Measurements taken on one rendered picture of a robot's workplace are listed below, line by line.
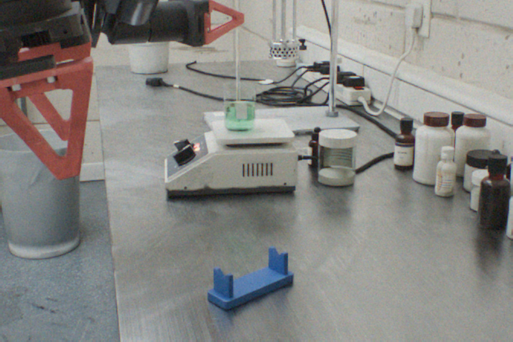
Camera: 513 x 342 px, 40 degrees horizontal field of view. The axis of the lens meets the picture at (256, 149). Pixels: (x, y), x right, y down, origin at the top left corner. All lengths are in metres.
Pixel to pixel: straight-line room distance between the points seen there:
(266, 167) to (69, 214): 1.74
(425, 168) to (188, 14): 0.44
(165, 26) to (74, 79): 0.58
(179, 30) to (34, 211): 1.75
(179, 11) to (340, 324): 0.50
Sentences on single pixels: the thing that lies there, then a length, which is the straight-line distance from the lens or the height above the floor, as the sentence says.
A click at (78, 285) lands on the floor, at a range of 2.53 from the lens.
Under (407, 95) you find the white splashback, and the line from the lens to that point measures 1.53.
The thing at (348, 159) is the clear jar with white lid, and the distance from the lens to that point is 1.10.
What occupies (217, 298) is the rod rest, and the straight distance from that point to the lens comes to 0.75.
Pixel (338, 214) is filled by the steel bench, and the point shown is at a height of 0.75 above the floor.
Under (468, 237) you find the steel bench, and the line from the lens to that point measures 0.96.
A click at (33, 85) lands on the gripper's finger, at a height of 1.03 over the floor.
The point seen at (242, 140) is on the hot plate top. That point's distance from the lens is 1.05.
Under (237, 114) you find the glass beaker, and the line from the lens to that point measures 1.06.
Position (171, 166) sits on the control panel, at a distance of 1.10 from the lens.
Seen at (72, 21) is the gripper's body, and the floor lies 1.07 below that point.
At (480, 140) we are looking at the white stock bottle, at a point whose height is 0.82.
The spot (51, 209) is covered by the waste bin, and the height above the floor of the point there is 0.19.
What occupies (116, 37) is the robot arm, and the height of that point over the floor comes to 0.99.
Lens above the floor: 1.11
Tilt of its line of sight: 16 degrees down
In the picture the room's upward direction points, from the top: straight up
